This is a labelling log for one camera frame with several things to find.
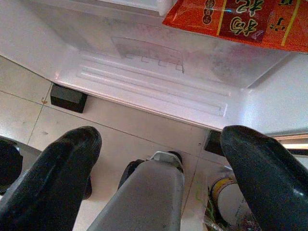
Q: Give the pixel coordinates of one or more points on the red printed snack packet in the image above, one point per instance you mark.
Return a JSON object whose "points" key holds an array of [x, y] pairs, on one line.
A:
{"points": [[240, 19]]}

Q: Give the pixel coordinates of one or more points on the black fridge foot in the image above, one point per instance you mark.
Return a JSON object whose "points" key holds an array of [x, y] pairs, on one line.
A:
{"points": [[68, 98], [213, 144]]}

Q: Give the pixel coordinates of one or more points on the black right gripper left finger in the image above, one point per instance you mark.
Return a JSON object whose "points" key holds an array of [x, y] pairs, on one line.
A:
{"points": [[53, 183]]}

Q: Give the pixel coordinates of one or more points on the yellow rimmed white can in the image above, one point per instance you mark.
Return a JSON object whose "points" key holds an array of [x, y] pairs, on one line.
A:
{"points": [[228, 199]]}

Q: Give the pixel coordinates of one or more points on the silver right robot leg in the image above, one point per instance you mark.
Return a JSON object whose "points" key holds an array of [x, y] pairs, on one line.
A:
{"points": [[144, 197]]}

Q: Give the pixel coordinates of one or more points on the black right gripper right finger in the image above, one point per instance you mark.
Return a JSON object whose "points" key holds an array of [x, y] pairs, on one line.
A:
{"points": [[272, 183]]}

